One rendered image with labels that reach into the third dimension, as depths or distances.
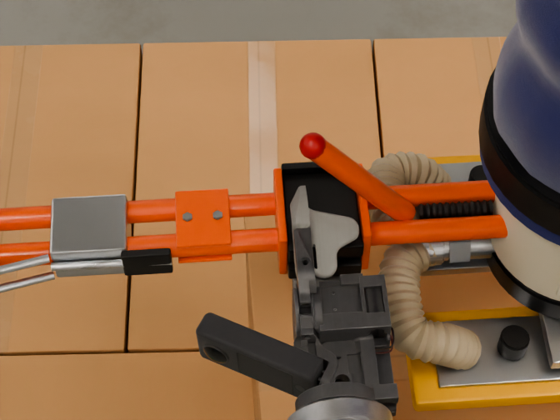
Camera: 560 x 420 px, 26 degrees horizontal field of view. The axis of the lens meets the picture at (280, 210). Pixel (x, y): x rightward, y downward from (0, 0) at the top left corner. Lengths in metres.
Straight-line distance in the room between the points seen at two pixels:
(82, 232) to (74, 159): 0.87
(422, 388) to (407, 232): 0.16
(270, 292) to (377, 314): 0.34
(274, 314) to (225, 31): 1.59
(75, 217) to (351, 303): 0.27
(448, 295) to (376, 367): 0.35
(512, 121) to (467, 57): 1.13
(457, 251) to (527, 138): 0.23
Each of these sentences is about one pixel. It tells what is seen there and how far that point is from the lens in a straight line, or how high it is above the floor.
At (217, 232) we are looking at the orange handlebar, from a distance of 1.11.
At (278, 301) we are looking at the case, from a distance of 1.36.
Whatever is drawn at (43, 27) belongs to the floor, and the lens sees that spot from 2.94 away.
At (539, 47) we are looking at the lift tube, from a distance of 0.92.
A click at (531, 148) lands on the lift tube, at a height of 1.35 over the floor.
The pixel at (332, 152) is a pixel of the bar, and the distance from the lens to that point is 1.05.
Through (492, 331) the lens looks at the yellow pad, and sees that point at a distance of 1.21.
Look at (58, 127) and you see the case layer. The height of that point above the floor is 0.54.
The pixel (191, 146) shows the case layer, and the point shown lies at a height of 0.54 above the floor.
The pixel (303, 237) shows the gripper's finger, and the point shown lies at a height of 1.23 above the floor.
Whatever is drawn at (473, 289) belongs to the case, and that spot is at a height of 0.94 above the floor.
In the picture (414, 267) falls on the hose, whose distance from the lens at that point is 1.17.
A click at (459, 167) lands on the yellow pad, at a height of 1.08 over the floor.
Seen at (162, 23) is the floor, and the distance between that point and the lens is 2.90.
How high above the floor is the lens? 2.13
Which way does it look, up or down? 56 degrees down
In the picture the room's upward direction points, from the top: straight up
